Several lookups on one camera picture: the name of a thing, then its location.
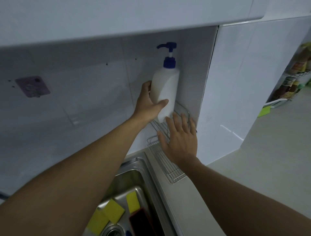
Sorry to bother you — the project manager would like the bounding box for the person's left hand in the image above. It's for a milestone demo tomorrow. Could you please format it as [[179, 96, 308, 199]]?
[[131, 80, 169, 126]]

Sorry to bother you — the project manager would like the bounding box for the person's right hand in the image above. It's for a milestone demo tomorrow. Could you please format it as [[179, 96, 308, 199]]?
[[156, 112, 199, 166]]

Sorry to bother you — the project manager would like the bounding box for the white pump bottle blue pump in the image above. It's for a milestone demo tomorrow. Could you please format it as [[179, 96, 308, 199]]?
[[148, 42, 180, 123]]

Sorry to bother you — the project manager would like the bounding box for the stainless steel double sink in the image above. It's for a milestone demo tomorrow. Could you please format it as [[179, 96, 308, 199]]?
[[81, 152, 185, 236]]

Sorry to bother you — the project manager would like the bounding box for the yellow sponge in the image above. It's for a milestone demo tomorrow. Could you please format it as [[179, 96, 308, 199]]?
[[101, 199, 126, 225], [86, 208, 110, 236], [126, 191, 141, 214]]

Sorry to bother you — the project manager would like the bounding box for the red tray with black sponge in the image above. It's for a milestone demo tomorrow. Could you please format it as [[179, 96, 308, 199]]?
[[128, 208, 156, 236]]

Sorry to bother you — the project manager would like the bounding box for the person's right forearm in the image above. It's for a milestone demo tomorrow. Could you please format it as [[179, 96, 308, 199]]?
[[179, 157, 311, 236]]

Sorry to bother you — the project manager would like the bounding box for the person's left forearm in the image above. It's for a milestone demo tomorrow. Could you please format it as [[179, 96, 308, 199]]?
[[0, 116, 149, 236]]

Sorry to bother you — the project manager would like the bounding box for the bright green scrubbing pad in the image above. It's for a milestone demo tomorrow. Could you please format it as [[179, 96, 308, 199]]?
[[257, 106, 271, 118]]

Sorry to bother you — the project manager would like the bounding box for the metal drain strainer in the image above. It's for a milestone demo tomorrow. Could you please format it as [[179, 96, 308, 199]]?
[[101, 223, 127, 236]]

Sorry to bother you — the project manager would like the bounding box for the two-tier metal wire rack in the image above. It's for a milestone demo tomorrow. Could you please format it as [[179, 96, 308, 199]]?
[[146, 100, 198, 185]]

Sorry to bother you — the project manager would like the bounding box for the white wall cabinet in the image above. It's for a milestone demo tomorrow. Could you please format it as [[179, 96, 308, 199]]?
[[0, 0, 265, 48]]

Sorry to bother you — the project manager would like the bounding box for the purple adhesive wall hook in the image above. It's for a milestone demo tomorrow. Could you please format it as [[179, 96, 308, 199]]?
[[15, 76, 51, 98]]

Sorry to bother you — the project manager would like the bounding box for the wire rack of condiment bottles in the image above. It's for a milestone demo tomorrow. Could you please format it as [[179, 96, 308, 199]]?
[[266, 41, 311, 109]]

